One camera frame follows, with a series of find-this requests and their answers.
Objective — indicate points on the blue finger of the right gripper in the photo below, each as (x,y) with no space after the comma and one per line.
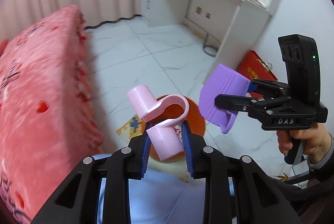
(252,87)
(234,103)

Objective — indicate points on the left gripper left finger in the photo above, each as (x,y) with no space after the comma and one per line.
(146,147)

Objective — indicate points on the right forearm grey cuff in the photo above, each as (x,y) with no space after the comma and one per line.
(322,155)

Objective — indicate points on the right hand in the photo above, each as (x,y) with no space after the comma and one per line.
(314,137)

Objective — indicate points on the red gift box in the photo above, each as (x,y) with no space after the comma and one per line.
(253,67)

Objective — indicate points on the yellow foam puzzle mat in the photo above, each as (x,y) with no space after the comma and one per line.
(132,128)

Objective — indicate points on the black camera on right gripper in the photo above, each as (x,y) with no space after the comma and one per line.
(301,58)

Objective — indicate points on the light blue trousers leg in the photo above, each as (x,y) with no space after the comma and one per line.
(167,194)

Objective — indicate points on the white desk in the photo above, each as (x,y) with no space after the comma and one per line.
(232,26)

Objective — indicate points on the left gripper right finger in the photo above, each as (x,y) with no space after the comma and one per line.
(189,156)

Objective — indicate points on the pink heart bedspread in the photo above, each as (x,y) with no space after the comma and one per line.
(47,123)

